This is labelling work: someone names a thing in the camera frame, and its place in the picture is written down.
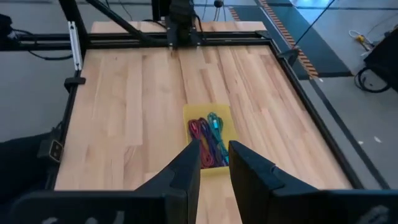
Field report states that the coiled black floor cable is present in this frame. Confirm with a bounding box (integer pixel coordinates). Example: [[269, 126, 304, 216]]
[[354, 67, 392, 94]]

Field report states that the black frame clamp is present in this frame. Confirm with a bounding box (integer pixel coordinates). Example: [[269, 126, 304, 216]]
[[63, 76, 86, 93]]

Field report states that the black cart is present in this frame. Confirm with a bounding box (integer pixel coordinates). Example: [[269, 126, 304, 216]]
[[363, 26, 398, 93]]

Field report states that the yellow plastic bin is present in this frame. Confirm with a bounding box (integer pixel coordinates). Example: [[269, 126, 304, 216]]
[[182, 103, 239, 178]]

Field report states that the orange striped floor strip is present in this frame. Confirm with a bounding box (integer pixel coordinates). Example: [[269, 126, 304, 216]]
[[257, 0, 320, 78]]

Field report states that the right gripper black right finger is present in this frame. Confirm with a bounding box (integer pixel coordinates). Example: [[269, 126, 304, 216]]
[[228, 140, 398, 224]]

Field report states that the black table-level camera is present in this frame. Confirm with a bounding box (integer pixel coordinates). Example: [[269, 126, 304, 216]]
[[36, 138, 65, 164]]

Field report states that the purple braided USB-C cable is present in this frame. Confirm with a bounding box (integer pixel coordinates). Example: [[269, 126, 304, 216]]
[[198, 117, 228, 168]]

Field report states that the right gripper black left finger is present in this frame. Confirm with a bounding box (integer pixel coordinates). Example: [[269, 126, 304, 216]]
[[8, 138, 202, 224]]

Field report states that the red braided USB-C cable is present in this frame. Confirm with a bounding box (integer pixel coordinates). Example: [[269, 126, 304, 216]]
[[187, 118, 217, 170]]

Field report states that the teal black braided USB-C cable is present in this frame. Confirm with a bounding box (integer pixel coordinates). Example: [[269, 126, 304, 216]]
[[206, 111, 230, 164]]

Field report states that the white yellow floor cable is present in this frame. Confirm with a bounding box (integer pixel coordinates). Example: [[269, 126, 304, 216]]
[[348, 29, 374, 52]]

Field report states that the white metal bracket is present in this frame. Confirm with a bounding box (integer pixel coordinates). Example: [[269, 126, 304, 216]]
[[67, 21, 83, 72]]

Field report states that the black aluminium table frame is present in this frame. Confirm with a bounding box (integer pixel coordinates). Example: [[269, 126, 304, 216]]
[[0, 0, 364, 191]]

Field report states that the thin black cable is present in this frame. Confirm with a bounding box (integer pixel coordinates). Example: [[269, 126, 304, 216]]
[[27, 49, 74, 62]]

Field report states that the black bulky floor object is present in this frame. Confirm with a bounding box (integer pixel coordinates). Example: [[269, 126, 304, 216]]
[[0, 132, 60, 206]]

